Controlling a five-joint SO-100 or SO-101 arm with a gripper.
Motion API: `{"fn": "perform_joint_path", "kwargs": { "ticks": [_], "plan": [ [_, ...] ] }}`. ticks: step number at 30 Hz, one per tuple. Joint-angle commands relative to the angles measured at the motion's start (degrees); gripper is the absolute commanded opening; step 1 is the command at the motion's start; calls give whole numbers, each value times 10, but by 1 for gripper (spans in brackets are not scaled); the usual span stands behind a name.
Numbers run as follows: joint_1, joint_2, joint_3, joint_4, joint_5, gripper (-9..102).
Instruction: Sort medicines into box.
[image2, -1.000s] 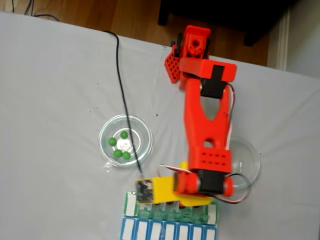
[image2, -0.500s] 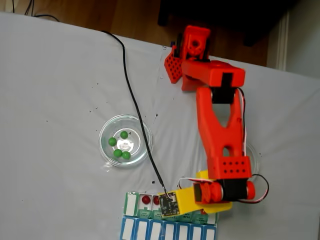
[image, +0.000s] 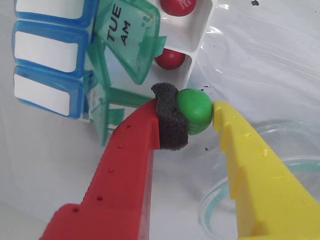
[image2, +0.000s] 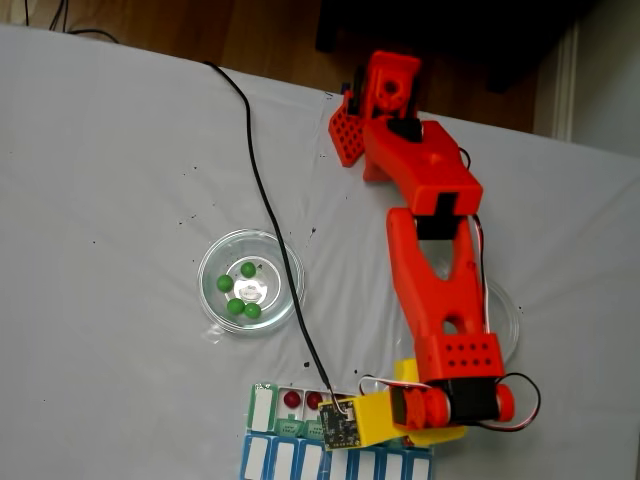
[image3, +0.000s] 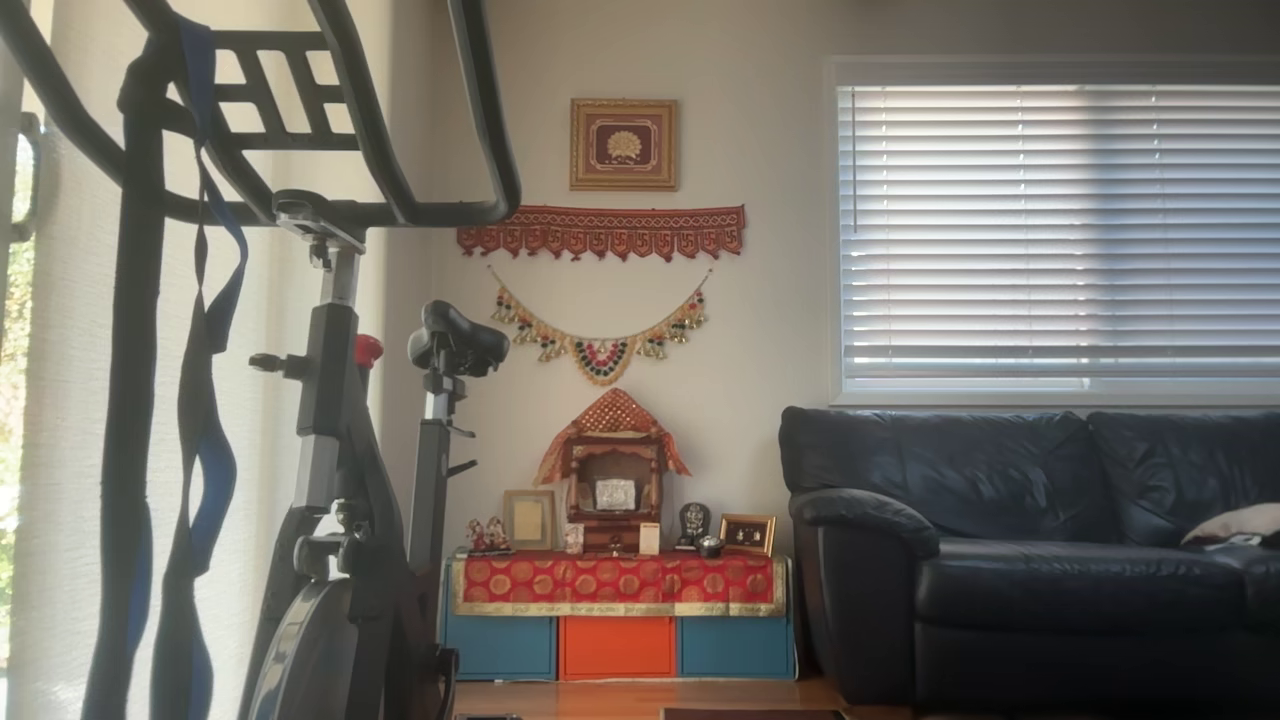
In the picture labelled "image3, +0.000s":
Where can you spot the beaded door garland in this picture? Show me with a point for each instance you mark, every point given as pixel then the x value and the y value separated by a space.
pixel 600 360

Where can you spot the orange shrine canopy cloth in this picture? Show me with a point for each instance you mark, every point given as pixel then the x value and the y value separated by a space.
pixel 612 412

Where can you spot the silver embossed picture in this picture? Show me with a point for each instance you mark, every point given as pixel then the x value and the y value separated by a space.
pixel 615 494

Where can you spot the dark idol statue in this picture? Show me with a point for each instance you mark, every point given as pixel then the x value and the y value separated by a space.
pixel 693 522

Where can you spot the small wooden shrine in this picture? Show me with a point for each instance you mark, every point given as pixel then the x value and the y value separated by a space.
pixel 610 535

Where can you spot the white card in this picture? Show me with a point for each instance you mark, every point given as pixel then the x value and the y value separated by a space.
pixel 649 538

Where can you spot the small white picture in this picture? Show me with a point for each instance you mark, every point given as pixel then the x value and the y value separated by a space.
pixel 573 538

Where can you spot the small black bowl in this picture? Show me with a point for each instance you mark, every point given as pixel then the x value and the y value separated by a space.
pixel 709 546

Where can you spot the red gold patterned tablecloth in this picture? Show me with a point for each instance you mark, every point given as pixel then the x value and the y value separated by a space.
pixel 615 582

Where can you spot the small painted figurines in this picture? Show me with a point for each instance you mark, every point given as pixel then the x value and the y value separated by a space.
pixel 488 537

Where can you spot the orange storage cube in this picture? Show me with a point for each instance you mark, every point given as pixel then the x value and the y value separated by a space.
pixel 617 648

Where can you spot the blue storage cube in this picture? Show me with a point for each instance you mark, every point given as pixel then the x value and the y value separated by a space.
pixel 735 648
pixel 500 648

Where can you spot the black exercise bike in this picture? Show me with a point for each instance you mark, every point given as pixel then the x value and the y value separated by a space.
pixel 330 400

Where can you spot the dark red rug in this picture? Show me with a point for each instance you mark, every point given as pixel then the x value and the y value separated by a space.
pixel 750 714

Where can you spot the black leather sofa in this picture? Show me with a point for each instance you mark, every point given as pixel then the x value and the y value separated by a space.
pixel 1000 500

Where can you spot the white window blinds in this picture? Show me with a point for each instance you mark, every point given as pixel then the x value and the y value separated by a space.
pixel 1050 250

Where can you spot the white sheer curtain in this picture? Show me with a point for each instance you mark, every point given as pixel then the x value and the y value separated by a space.
pixel 60 450

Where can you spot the beige cushion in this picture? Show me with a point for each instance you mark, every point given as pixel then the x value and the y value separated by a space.
pixel 1240 522

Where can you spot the red embroidered wall hanging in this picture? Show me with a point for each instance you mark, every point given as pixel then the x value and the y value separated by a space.
pixel 600 232

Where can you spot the beige photo frame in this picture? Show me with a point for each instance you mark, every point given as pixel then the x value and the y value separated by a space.
pixel 529 520

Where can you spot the gold photo frame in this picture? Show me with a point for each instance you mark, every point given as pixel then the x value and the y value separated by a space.
pixel 747 535

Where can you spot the gold framed wall picture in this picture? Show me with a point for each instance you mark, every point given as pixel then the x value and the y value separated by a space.
pixel 624 145

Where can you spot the white window frame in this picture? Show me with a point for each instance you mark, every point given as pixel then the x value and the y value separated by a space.
pixel 1050 70

